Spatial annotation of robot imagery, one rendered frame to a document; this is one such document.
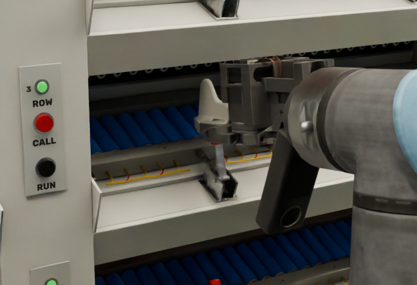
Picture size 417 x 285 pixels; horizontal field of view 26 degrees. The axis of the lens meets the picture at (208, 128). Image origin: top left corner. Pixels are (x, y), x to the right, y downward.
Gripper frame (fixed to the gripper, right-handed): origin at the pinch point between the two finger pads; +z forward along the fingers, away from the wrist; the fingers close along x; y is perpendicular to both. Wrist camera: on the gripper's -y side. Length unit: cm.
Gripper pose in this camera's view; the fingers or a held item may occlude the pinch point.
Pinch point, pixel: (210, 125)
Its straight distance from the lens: 98.1
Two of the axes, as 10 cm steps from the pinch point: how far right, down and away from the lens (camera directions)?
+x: -8.5, 1.3, -5.0
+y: -0.8, -9.9, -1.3
